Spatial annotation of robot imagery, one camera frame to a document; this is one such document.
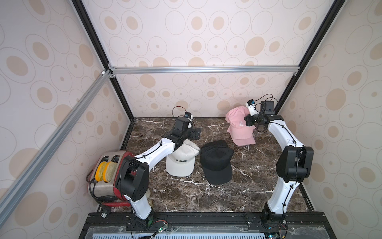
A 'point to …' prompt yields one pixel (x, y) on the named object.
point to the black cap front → (215, 157)
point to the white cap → (180, 163)
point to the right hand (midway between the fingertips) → (243, 117)
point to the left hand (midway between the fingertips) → (197, 127)
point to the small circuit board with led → (165, 226)
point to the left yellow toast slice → (99, 174)
